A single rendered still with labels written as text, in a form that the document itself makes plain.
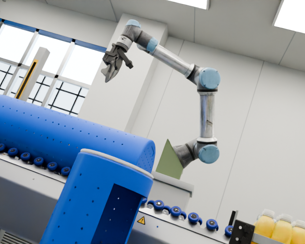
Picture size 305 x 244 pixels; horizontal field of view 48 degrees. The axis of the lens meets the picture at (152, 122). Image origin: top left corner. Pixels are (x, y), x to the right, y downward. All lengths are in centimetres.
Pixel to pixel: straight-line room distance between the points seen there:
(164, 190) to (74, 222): 92
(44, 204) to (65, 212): 47
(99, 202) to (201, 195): 336
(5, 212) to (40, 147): 32
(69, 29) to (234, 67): 250
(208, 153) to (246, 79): 302
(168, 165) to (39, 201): 76
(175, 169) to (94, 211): 97
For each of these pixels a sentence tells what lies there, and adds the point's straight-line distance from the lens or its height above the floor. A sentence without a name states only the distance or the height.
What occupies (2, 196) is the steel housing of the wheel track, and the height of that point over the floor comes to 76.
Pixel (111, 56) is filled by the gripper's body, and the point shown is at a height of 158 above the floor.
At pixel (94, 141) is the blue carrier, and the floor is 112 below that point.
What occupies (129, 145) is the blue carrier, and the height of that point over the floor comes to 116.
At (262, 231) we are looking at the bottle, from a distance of 139.
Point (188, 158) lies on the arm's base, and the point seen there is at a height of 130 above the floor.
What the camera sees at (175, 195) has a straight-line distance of 194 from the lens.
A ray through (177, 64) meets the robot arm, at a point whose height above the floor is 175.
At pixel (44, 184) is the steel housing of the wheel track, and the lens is 162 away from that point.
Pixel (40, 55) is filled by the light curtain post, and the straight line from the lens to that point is 247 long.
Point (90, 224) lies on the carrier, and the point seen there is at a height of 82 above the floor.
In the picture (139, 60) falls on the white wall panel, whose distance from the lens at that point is 468.
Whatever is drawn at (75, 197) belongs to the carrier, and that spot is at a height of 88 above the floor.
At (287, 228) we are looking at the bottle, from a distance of 137.
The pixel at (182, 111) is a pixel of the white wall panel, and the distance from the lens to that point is 465.
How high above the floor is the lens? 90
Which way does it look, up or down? 15 degrees up
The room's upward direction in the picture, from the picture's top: 21 degrees clockwise
